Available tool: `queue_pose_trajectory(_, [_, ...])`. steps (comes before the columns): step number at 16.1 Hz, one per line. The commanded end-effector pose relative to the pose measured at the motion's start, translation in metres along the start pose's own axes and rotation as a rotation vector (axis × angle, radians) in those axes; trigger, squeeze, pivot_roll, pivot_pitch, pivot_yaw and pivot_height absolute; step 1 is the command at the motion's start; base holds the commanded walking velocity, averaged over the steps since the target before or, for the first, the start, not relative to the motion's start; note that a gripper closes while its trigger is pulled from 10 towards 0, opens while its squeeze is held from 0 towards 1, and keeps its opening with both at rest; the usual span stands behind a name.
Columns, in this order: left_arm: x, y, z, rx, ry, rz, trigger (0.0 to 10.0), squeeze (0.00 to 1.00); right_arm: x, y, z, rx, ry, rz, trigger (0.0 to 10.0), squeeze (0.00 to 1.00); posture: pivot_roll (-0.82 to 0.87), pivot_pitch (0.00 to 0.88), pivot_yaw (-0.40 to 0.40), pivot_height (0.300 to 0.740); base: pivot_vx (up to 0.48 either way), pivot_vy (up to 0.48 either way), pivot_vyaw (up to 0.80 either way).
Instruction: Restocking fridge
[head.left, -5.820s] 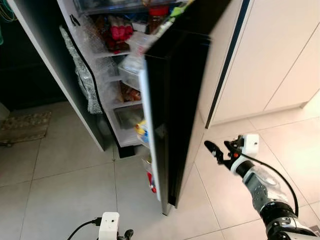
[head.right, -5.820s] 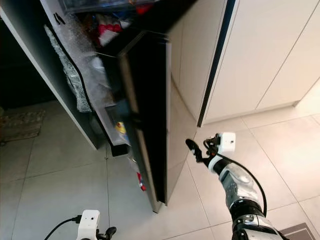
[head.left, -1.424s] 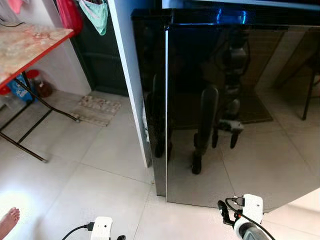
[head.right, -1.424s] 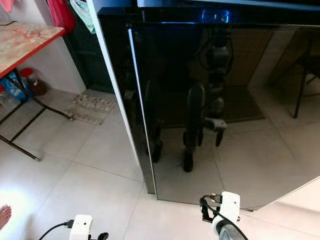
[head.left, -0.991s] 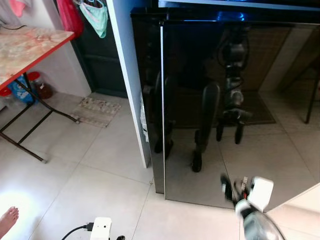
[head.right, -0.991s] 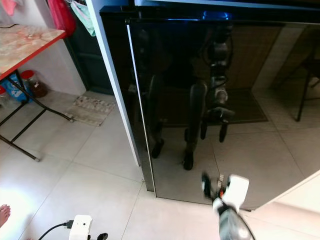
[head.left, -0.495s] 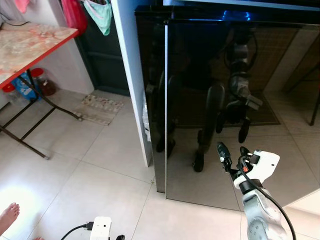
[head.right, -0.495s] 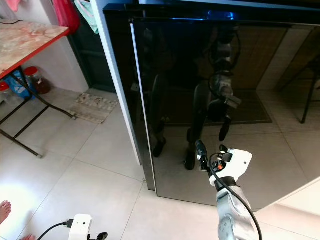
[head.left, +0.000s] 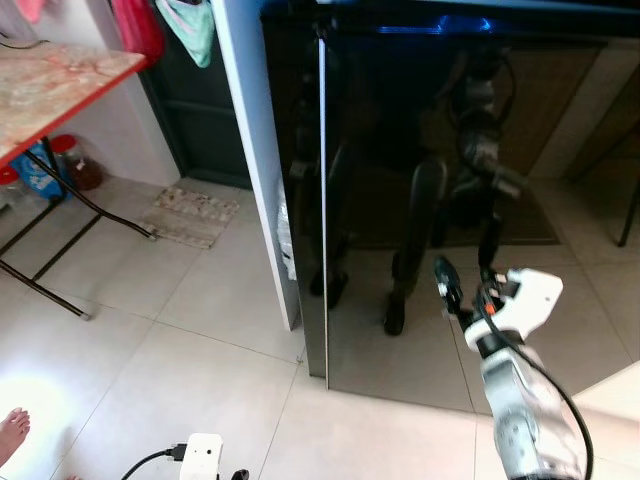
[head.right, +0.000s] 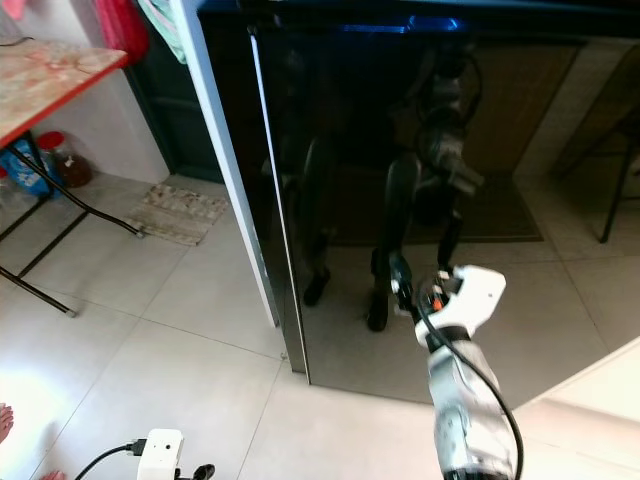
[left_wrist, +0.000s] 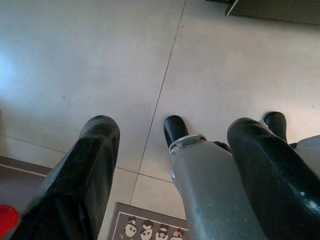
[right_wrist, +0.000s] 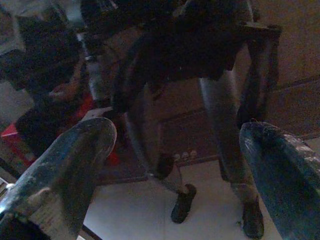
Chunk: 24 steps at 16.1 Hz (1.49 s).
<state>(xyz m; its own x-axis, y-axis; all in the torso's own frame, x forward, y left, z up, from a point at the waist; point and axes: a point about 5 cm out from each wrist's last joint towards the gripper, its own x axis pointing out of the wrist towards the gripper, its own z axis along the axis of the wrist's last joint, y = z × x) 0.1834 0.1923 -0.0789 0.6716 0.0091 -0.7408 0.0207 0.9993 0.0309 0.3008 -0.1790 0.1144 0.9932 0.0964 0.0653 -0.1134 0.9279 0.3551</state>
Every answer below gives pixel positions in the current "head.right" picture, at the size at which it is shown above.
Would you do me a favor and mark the blue plastic packet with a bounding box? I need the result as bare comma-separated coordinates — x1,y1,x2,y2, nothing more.
2,140,51,196

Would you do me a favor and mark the patterned beige doormat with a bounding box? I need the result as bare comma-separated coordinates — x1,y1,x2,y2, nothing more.
130,182,229,248

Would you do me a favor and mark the red-lid brown jar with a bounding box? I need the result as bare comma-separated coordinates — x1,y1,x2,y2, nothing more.
38,130,94,189

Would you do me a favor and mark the marble-pattern folding table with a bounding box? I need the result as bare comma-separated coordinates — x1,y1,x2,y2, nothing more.
0,38,146,319

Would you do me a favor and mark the green underwear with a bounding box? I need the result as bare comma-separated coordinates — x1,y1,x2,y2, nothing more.
138,0,189,63

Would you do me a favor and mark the red hanging cloth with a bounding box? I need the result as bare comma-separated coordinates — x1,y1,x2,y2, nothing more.
95,0,151,66

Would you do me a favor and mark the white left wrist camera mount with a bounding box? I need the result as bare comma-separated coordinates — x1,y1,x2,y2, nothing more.
138,428,186,480

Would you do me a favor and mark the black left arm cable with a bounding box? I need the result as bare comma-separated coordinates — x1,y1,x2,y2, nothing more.
75,440,151,480

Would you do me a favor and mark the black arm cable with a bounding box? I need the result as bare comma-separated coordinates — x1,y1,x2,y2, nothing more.
75,440,151,480
418,288,527,480

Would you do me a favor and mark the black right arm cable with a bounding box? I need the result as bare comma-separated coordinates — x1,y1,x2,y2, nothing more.
418,288,527,480

